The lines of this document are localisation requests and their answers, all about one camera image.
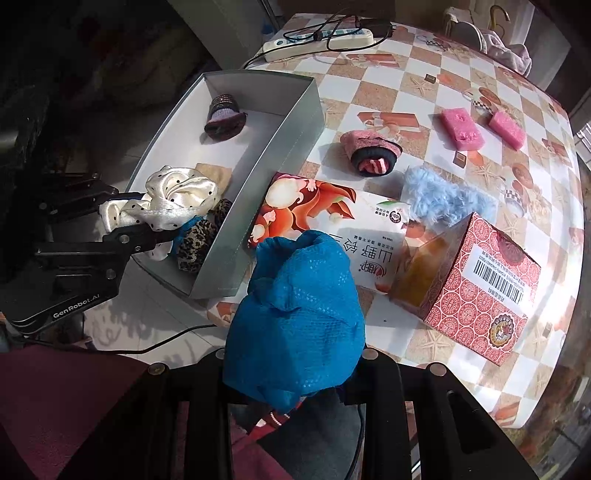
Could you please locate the grey cardboard box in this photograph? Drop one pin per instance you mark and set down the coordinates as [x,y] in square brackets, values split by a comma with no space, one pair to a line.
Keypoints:
[240,184]

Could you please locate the black power adapter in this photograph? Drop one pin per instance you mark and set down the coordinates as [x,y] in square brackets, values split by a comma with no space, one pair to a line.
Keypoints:
[383,27]

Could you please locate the cream polka dot scrunchie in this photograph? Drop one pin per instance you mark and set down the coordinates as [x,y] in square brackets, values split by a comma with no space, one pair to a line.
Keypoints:
[161,203]

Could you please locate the plain pink sponge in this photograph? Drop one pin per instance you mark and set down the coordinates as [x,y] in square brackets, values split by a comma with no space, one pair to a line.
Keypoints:
[508,130]

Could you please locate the checkered tablecloth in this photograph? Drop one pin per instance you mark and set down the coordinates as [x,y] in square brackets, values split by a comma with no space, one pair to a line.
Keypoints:
[531,230]

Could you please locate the pink sponge with holes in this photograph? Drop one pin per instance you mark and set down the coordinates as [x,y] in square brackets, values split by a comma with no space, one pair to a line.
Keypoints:
[461,129]

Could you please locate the white power strip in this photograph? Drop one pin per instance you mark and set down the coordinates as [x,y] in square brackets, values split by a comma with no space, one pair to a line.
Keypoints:
[318,41]

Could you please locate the light blue fluffy cloth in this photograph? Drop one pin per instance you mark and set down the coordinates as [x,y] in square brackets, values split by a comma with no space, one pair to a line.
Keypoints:
[443,198]

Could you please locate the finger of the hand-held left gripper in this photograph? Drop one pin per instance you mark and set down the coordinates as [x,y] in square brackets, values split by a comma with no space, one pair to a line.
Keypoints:
[78,194]
[134,237]

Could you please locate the pink towel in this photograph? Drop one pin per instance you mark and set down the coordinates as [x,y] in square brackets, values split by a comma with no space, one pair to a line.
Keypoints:
[508,50]

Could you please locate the blue nonwoven shoe cover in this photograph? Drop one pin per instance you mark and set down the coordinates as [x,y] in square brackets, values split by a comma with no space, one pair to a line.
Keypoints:
[186,229]
[295,323]

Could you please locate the leopard print scrunchie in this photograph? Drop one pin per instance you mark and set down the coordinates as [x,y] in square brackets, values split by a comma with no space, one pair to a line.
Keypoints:
[198,240]

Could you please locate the beige cloth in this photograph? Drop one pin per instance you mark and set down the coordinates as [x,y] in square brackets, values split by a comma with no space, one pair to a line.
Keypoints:
[216,174]

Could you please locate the red patterned carton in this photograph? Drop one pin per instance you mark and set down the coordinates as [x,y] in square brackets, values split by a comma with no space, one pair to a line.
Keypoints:
[466,286]

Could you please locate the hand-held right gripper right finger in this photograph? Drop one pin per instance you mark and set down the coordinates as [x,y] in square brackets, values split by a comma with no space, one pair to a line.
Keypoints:
[383,387]

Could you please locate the pink striped sock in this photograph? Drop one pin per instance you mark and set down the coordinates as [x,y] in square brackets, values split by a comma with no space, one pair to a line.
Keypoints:
[374,154]

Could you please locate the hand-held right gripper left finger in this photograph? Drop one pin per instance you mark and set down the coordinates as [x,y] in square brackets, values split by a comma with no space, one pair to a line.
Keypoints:
[207,387]

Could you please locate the purple knit sock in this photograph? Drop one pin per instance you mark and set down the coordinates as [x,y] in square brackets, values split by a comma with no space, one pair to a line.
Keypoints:
[225,117]

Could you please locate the person's leg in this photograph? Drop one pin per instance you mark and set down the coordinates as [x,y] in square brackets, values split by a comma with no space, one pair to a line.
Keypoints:
[318,443]

